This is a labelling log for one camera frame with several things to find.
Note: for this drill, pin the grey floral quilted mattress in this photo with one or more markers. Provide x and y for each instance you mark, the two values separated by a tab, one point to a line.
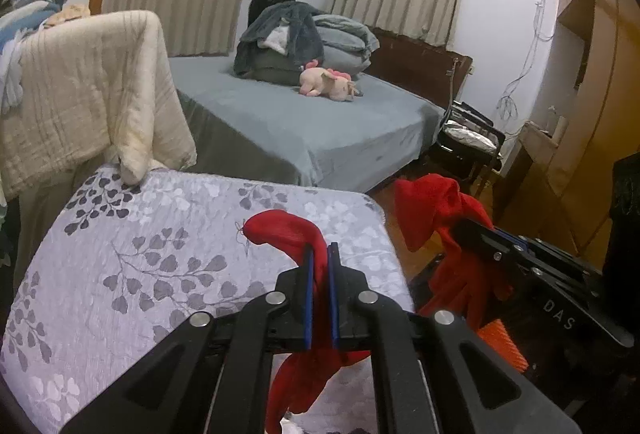
122	267

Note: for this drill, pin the dark teal fleece blanket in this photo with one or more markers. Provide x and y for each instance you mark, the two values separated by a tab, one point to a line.
288	29

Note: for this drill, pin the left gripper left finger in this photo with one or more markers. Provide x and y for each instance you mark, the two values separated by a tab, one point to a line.
210	375

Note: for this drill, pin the black folding chair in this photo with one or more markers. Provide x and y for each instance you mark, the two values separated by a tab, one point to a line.
466	146

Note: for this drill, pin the bed with grey-blue sheet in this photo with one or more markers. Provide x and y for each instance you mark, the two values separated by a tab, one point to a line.
257	130

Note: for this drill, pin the tan cloth on blanket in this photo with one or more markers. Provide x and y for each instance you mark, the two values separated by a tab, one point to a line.
68	13

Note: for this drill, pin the dark wooden headboard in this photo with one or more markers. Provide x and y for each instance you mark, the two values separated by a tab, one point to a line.
433	73

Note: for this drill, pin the blue white scalloped blanket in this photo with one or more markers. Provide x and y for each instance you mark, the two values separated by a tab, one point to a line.
26	17

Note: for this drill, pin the pink plush pig toy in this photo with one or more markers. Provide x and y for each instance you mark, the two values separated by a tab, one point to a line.
316	81

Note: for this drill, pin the wooden wardrobe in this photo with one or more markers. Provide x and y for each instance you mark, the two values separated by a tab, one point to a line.
585	119

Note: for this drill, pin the folded grey duvet pile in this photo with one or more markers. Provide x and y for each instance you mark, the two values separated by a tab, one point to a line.
348	45

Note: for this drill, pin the orange spiky foam mat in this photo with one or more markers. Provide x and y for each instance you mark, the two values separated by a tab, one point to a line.
496	336

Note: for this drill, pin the beige quilted blanket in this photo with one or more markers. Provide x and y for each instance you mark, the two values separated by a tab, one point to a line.
92	85

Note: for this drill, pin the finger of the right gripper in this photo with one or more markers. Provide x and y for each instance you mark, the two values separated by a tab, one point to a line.
487	243

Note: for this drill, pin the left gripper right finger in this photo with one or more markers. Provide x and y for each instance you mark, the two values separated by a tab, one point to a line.
432	374

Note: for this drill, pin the pink face mask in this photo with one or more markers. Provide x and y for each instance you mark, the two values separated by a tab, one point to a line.
301	424

